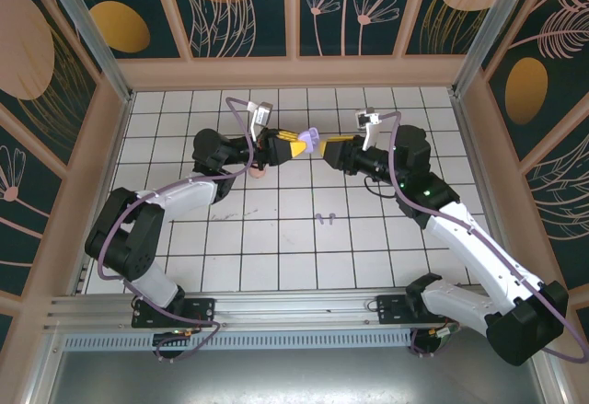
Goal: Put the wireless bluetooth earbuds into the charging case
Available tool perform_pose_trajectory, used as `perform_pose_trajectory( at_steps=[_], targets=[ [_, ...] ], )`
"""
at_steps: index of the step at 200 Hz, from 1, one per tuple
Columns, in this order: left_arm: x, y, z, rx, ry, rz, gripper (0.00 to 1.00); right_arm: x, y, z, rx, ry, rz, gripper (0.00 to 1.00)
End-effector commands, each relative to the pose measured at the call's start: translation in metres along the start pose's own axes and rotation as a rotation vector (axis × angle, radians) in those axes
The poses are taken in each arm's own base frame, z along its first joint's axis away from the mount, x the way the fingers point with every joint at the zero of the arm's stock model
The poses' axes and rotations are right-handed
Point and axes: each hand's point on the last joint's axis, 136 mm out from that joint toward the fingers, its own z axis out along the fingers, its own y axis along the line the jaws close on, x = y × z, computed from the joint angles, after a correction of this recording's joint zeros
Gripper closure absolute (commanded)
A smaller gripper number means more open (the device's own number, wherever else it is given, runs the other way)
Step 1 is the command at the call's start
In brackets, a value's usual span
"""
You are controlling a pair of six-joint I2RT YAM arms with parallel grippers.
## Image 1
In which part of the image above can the purple earbud charging case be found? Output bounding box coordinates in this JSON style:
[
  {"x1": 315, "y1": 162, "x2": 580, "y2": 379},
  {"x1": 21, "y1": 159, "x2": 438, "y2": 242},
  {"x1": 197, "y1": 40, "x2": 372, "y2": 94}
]
[{"x1": 297, "y1": 126, "x2": 322, "y2": 156}]

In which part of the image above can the aluminium table edge strip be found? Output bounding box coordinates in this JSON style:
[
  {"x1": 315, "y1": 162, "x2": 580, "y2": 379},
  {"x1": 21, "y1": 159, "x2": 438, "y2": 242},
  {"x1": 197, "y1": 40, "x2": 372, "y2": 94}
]
[
  {"x1": 71, "y1": 90, "x2": 135, "y2": 295},
  {"x1": 448, "y1": 87, "x2": 498, "y2": 248}
]

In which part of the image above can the grey metal sheet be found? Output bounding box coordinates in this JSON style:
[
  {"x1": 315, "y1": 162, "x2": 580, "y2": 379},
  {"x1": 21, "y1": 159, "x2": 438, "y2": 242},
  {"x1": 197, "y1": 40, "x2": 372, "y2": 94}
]
[{"x1": 25, "y1": 346, "x2": 570, "y2": 404}]

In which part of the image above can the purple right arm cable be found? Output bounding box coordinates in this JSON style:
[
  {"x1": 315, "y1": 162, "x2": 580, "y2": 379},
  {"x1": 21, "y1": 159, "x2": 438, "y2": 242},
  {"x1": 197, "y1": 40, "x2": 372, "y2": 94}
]
[{"x1": 376, "y1": 110, "x2": 579, "y2": 360}]

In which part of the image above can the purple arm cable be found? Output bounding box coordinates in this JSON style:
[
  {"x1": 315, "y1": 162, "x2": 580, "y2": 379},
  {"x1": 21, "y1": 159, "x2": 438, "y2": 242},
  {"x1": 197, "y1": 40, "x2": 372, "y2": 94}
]
[
  {"x1": 96, "y1": 96, "x2": 259, "y2": 364},
  {"x1": 376, "y1": 110, "x2": 579, "y2": 360}
]

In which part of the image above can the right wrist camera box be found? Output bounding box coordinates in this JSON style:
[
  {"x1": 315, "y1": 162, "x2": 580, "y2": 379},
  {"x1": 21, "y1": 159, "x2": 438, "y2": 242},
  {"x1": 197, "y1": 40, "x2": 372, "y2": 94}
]
[{"x1": 353, "y1": 108, "x2": 384, "y2": 152}]

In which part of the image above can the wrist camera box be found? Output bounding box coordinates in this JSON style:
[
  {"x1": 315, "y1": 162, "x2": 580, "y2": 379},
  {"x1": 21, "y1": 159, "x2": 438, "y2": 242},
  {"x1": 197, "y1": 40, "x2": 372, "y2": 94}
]
[
  {"x1": 353, "y1": 108, "x2": 384, "y2": 152},
  {"x1": 248, "y1": 100, "x2": 275, "y2": 141}
]

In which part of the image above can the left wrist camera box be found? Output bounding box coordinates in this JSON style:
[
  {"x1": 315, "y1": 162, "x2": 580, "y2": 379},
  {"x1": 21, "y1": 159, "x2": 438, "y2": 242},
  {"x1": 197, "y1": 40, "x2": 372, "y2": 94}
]
[{"x1": 248, "y1": 100, "x2": 275, "y2": 141}]

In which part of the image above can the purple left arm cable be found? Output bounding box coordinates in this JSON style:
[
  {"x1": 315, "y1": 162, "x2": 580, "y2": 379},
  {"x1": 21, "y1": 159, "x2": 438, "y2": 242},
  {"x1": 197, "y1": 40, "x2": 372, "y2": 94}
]
[{"x1": 96, "y1": 96, "x2": 259, "y2": 364}]

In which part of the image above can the aluminium corner post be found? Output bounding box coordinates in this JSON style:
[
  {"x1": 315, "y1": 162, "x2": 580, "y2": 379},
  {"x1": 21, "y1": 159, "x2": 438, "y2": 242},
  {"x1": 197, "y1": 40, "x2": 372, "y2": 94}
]
[
  {"x1": 37, "y1": 0, "x2": 135, "y2": 104},
  {"x1": 450, "y1": 0, "x2": 540, "y2": 98}
]

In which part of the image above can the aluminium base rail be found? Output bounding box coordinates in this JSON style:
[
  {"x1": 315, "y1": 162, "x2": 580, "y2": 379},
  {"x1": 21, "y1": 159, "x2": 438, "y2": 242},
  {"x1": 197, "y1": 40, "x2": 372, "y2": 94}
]
[{"x1": 43, "y1": 292, "x2": 464, "y2": 336}]

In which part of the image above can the grey slotted cable duct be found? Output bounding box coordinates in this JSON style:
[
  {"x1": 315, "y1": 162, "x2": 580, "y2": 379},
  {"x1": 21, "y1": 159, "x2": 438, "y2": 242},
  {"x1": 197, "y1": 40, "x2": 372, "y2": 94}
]
[{"x1": 61, "y1": 329, "x2": 414, "y2": 352}]

